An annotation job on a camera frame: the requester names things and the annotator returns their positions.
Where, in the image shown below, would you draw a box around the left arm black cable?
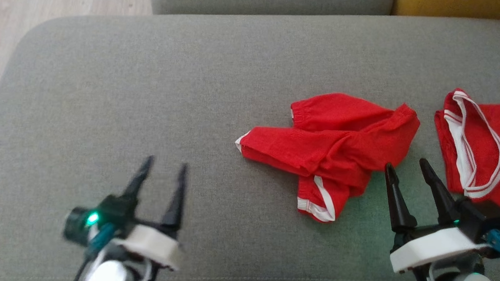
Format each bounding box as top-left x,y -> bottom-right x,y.
72,222 -> 118,281

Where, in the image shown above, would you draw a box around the red shorts with white trim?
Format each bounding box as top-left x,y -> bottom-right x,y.
231,88 -> 422,227

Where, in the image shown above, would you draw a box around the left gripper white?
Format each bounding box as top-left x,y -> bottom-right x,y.
111,153 -> 189,273

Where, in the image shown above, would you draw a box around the big yellow sofa back cushion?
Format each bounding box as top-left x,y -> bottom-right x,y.
391,0 -> 500,21

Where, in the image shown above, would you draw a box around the grey sofa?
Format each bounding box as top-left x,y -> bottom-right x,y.
0,0 -> 500,281

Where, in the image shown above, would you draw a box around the red shirt with white sleeves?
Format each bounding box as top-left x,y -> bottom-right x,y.
430,87 -> 500,210

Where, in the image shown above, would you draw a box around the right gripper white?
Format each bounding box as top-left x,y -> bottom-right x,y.
380,156 -> 498,278

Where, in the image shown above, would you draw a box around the grey sofa seat cushion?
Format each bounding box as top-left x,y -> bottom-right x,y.
149,0 -> 395,26

